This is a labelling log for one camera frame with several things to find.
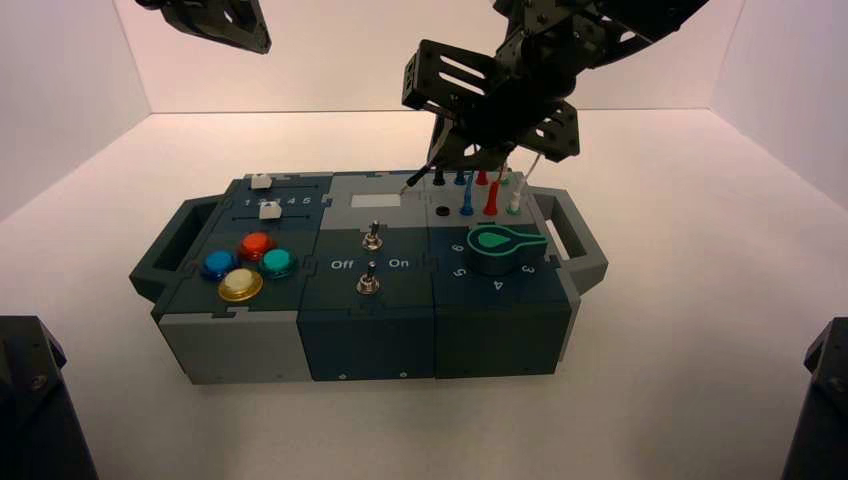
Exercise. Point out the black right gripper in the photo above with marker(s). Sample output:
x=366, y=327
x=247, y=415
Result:
x=523, y=86

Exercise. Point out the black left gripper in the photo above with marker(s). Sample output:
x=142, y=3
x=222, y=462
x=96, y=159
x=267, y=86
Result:
x=148, y=3

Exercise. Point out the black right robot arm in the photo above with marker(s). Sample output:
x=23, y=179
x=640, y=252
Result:
x=629, y=20

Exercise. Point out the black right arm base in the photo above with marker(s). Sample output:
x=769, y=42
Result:
x=825, y=424

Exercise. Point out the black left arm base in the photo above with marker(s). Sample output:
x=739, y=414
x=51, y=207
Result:
x=33, y=411

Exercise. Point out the green rotary knob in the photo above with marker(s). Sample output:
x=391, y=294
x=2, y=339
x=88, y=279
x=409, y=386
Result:
x=495, y=242

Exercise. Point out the white rectangular display window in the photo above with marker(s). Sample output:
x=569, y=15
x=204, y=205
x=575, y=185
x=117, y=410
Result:
x=376, y=201

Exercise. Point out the white slider knob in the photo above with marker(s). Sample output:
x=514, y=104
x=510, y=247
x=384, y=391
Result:
x=261, y=180
x=270, y=211

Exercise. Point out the grey and teal control box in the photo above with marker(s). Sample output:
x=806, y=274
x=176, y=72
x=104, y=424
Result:
x=364, y=344

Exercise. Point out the teal round push button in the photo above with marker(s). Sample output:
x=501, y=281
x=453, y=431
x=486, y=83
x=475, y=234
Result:
x=277, y=262

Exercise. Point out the red round push button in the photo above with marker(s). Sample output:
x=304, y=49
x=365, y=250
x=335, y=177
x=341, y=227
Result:
x=257, y=245

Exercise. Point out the blue round push button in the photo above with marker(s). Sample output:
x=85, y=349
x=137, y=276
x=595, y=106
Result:
x=218, y=264

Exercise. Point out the yellow round push button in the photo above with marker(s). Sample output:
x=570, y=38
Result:
x=240, y=285

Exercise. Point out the metal toggle switch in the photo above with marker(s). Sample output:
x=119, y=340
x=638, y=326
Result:
x=372, y=242
x=368, y=286

